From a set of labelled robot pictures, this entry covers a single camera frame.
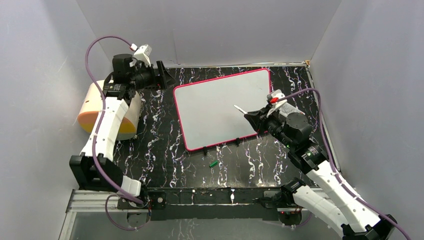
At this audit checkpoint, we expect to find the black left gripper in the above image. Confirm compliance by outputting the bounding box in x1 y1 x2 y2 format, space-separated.
130 61 178 92

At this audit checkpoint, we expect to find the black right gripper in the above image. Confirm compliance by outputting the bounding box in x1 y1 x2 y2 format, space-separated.
244 104 295 150

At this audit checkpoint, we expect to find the green white marker pen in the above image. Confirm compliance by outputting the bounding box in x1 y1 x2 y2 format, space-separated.
233 104 248 115

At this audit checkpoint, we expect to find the pink framed whiteboard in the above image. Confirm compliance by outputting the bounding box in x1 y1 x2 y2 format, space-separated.
173 68 272 151

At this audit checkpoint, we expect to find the green marker cap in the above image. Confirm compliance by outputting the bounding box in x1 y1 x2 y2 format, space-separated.
209 160 219 168

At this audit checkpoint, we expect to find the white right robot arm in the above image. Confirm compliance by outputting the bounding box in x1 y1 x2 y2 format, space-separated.
243 107 396 240

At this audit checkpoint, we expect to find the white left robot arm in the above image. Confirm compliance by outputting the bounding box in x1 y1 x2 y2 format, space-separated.
69 53 176 208

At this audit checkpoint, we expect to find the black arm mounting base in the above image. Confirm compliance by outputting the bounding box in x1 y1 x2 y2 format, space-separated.
117 187 304 226

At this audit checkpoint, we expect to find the white printed plastic package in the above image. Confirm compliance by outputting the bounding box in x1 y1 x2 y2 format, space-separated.
279 100 305 117

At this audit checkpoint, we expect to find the beige cylindrical drum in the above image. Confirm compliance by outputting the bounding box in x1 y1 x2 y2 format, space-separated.
77 79 143 141

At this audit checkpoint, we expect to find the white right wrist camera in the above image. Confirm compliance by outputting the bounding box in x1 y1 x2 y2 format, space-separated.
266 89 287 117

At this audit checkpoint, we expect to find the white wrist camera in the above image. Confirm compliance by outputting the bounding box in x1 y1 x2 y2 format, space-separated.
130 43 152 67
266 89 287 117

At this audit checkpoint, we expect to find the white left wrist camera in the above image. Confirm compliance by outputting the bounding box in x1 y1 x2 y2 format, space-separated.
130 43 152 67

